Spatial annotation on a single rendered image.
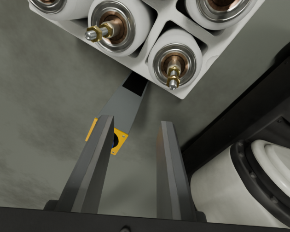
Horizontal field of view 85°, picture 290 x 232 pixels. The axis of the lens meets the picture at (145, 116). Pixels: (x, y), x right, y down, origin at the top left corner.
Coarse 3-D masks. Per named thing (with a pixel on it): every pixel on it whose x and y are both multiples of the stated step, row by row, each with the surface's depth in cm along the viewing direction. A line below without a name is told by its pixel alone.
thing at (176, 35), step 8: (168, 32) 30; (176, 32) 28; (184, 32) 30; (160, 40) 26; (168, 40) 26; (176, 40) 25; (184, 40) 25; (192, 40) 26; (152, 48) 27; (192, 48) 25; (152, 56) 27; (200, 56) 26; (200, 64) 27; (152, 72) 29; (192, 80) 29; (168, 88) 30; (176, 88) 30
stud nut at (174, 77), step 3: (171, 75) 21; (174, 75) 21; (168, 78) 21; (171, 78) 21; (174, 78) 21; (177, 78) 21; (168, 81) 21; (177, 81) 21; (168, 84) 21; (177, 84) 21; (177, 87) 22
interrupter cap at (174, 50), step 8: (160, 48) 26; (168, 48) 26; (176, 48) 26; (184, 48) 25; (160, 56) 27; (168, 56) 27; (176, 56) 26; (184, 56) 26; (192, 56) 26; (152, 64) 28; (160, 64) 27; (184, 64) 27; (192, 64) 27; (160, 72) 28; (184, 72) 28; (192, 72) 27; (160, 80) 29; (184, 80) 28
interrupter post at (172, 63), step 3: (171, 60) 27; (174, 60) 26; (177, 60) 27; (168, 63) 27; (171, 63) 26; (174, 63) 25; (177, 63) 25; (168, 66) 25; (171, 66) 25; (177, 66) 24; (168, 69) 25; (180, 69) 25; (180, 72) 25
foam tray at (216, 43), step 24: (144, 0) 29; (168, 0) 28; (264, 0) 26; (72, 24) 33; (168, 24) 40; (192, 24) 30; (240, 24) 28; (96, 48) 35; (144, 48) 33; (216, 48) 31; (144, 72) 36
